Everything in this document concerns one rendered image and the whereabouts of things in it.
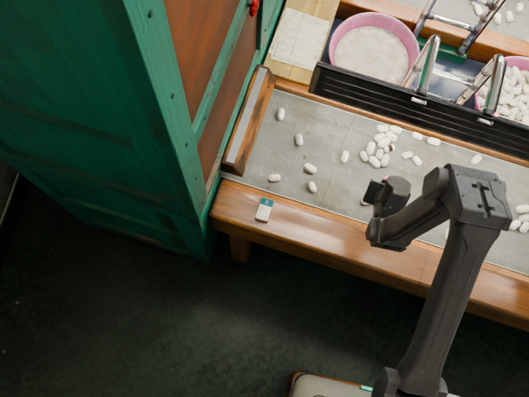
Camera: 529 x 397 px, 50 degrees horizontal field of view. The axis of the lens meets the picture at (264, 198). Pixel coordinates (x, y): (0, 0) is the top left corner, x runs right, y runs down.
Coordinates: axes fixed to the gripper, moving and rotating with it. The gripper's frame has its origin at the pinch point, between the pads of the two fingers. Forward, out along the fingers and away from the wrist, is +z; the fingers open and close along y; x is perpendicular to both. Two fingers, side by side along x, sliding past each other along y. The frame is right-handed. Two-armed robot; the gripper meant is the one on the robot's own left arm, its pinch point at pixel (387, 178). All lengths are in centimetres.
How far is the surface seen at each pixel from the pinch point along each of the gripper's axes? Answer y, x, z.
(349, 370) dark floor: -20, 96, 19
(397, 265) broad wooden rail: -10.3, 19.2, -8.6
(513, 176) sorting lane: -35.6, -1.6, 20.3
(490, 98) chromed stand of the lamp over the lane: -12.3, -29.9, -5.0
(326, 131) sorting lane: 18.3, 1.5, 16.9
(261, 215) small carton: 27.9, 17.2, -9.0
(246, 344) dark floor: 20, 98, 17
